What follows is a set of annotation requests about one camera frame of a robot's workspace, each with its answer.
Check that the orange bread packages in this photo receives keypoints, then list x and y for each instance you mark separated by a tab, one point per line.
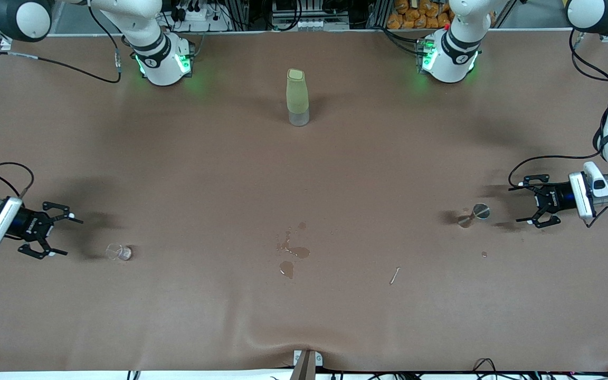
420	16

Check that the tall yellow-green shaker bottle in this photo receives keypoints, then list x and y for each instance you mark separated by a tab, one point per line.
297	97

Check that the brown table cover sheet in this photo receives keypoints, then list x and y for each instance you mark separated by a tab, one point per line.
304	174

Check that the stainless steel jigger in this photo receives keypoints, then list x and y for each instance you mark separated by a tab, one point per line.
481	211

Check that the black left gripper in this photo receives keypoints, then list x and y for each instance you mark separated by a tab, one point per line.
558	199

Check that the metal table clamp bracket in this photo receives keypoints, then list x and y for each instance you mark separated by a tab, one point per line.
306	364

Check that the large spilled liquid puddle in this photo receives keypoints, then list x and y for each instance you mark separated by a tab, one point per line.
298	252

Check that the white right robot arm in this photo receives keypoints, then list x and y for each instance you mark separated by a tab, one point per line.
161	58

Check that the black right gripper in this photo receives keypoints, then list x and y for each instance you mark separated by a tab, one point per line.
23	224

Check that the white power strip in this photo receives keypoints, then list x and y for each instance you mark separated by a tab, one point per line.
198	16

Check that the small spilled liquid puddle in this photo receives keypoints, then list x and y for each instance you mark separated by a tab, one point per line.
286	269

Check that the small clear glass cup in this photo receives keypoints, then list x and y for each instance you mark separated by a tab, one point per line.
119	252

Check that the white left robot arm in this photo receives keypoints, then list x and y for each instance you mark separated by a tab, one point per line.
452	53

